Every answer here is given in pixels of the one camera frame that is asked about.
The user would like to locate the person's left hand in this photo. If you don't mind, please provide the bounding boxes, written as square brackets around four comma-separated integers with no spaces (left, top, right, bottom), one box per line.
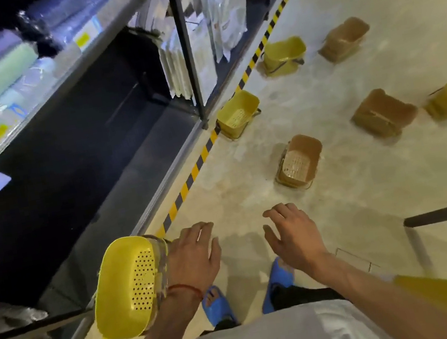
[158,219,229,302]

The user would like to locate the person's right hand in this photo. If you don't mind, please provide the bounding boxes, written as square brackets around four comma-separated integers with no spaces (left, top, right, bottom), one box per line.
[259,196,332,280]

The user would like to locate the dark blue rolled goods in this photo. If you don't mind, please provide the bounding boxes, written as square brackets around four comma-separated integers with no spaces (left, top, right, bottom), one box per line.
[14,0,131,54]

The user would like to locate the red string bracelet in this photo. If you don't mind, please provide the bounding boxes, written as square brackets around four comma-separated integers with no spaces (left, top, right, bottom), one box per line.
[166,280,205,307]

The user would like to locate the person's right forearm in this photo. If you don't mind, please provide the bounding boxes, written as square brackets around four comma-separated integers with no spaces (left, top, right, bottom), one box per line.
[307,231,447,339]

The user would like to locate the blue left slipper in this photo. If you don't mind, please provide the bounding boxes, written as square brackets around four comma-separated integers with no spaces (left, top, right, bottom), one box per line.
[199,282,239,329]

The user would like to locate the blue slipper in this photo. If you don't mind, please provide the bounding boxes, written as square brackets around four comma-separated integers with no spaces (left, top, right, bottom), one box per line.
[253,255,301,315]
[199,282,239,329]

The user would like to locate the blue right slipper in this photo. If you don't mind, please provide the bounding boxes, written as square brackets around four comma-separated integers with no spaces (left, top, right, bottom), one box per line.
[253,255,301,315]

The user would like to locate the brown basket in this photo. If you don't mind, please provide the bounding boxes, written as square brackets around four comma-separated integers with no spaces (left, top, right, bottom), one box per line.
[268,131,330,194]
[347,82,423,144]
[313,14,376,67]

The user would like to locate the black trousers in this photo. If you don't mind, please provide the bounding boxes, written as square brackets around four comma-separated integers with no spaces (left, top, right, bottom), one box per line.
[195,275,348,336]

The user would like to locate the black metal shelf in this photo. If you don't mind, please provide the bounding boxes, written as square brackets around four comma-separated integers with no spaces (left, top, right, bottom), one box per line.
[0,0,375,339]

